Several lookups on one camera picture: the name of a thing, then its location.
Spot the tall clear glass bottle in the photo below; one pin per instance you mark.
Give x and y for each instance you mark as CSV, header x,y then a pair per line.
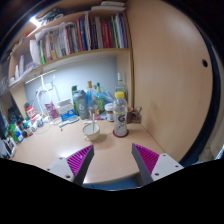
x,y
121,85

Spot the clear bottle green cap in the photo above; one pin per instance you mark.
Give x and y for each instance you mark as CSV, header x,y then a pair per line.
x,y
100,100

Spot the cream ceramic mug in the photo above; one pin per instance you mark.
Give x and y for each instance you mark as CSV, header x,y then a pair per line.
x,y
90,131

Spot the small blue white bottle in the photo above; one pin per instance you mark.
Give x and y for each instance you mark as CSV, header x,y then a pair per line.
x,y
19,136

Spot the brown jar white lid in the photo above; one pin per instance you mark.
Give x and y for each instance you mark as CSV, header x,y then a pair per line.
x,y
109,113

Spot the light stirring spoon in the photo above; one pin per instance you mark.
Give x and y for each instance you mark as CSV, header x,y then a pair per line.
x,y
93,120

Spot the red and white canister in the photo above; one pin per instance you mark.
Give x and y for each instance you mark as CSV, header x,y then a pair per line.
x,y
31,113

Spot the clear drink bottle yellow cap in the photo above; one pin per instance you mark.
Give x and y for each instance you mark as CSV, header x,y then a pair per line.
x,y
120,116

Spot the white desk lamp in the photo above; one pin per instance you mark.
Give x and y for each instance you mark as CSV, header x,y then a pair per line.
x,y
41,76

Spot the wooden shelf unit with books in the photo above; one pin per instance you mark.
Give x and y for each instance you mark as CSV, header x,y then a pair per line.
x,y
83,53

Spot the green glass bottle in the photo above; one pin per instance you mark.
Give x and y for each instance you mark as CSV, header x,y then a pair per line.
x,y
73,96

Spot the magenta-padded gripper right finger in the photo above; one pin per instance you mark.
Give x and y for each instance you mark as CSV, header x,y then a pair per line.
x,y
148,158

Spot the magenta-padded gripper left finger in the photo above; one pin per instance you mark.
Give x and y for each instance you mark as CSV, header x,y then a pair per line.
x,y
78,160

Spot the brown cup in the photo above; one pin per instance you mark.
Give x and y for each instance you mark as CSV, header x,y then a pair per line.
x,y
131,115

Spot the flat round red coaster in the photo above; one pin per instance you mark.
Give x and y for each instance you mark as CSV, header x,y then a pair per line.
x,y
115,135

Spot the magenta pouch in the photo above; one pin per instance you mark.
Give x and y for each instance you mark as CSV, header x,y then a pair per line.
x,y
51,111

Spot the ceiling light strip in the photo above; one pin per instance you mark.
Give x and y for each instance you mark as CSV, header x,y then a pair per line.
x,y
35,21

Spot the green jar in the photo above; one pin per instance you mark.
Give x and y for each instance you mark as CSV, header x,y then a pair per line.
x,y
13,133

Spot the blue and white box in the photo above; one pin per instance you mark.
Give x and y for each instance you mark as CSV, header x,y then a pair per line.
x,y
66,110

